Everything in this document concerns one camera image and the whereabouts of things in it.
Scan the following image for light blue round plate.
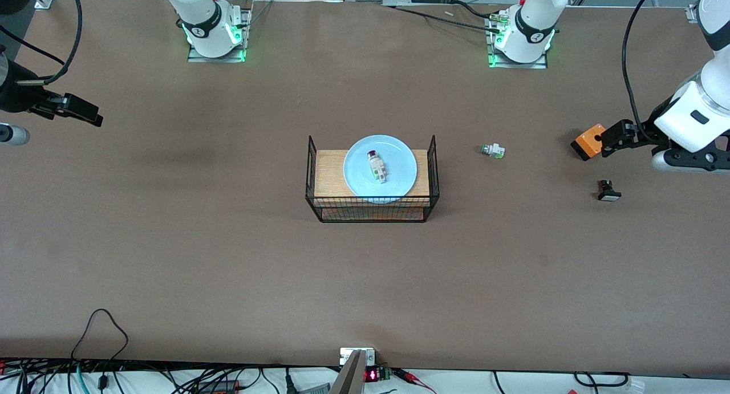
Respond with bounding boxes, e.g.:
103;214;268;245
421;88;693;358
343;135;418;205

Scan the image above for red push button switch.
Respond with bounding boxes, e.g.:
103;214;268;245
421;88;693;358
367;150;387;185

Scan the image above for red clip test leads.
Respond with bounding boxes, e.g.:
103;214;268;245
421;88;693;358
394;368;437;394

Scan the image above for orange button enclosure box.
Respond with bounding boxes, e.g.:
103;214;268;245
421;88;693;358
571;124;606;161

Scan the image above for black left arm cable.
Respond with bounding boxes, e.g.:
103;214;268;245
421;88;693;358
620;0;665;145

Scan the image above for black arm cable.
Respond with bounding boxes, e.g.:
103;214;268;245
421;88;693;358
0;0;84;87
620;0;665;145

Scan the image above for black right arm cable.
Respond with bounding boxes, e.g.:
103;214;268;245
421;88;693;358
0;0;84;87

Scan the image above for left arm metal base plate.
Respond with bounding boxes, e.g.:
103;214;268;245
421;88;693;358
486;9;549;70

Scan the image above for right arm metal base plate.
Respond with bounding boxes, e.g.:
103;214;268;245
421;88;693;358
187;6;252;63

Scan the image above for thick black base cable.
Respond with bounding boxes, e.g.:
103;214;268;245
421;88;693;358
455;0;504;22

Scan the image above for thin black table cable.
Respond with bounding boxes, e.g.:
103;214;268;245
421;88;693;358
383;4;505;34

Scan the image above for black flat looped cable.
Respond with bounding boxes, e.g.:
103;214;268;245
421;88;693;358
573;371;631;388

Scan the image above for black wire rack wooden shelf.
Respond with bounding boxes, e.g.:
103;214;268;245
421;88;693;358
305;135;440;224

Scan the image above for silver camera mount bracket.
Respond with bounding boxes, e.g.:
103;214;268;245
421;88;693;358
330;347;377;394

